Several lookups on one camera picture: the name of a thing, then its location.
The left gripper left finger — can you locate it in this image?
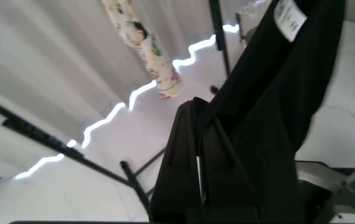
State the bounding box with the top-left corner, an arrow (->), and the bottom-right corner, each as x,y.
149,99 -> 203,224

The black garment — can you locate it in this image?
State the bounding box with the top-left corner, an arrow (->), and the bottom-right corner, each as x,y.
195,0 -> 346,224

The black clothes rack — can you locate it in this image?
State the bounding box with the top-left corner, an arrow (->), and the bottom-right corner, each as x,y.
0,0 -> 231,214

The white curtain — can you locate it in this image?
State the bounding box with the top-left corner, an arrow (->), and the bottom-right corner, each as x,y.
0,0 -> 271,184

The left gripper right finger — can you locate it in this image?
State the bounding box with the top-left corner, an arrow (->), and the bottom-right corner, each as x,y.
189,119 -> 264,224

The cream printed garment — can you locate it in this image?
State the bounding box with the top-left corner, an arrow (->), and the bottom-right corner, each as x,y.
101,0 -> 184,100

